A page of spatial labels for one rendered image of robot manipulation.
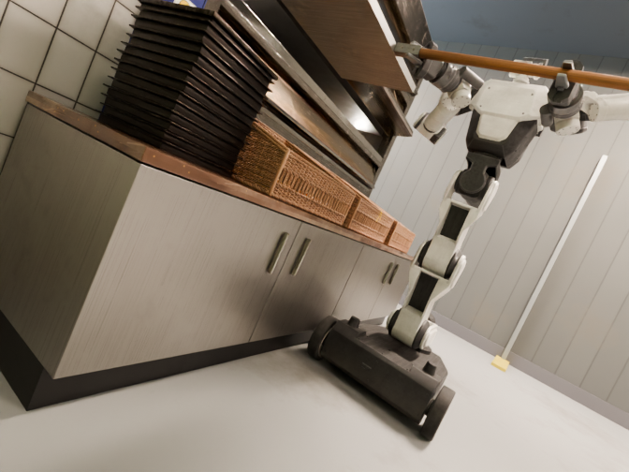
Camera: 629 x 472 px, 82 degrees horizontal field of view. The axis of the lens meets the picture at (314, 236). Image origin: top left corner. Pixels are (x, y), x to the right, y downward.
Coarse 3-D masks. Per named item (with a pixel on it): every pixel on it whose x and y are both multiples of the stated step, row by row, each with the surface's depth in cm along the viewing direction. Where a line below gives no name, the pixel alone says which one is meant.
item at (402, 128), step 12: (360, 84) 210; (372, 84) 206; (360, 96) 225; (372, 96) 222; (384, 96) 218; (372, 108) 238; (384, 108) 233; (396, 108) 231; (384, 120) 253; (396, 120) 248; (396, 132) 270; (408, 132) 264
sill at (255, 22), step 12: (228, 0) 125; (240, 0) 129; (240, 12) 131; (252, 12) 135; (252, 24) 137; (264, 36) 144; (276, 48) 151; (288, 60) 159; (300, 72) 169; (312, 84) 178; (324, 96) 190; (336, 108) 203; (348, 120) 219
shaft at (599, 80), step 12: (444, 60) 114; (456, 60) 112; (468, 60) 110; (480, 60) 108; (492, 60) 106; (504, 60) 105; (516, 72) 104; (528, 72) 102; (540, 72) 100; (552, 72) 98; (564, 72) 97; (576, 72) 95; (588, 72) 94; (588, 84) 95; (600, 84) 93; (612, 84) 92; (624, 84) 90
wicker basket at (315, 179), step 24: (264, 144) 112; (288, 144) 174; (240, 168) 115; (264, 168) 110; (288, 168) 110; (312, 168) 120; (264, 192) 109; (288, 192) 115; (312, 192) 127; (336, 192) 140; (336, 216) 148
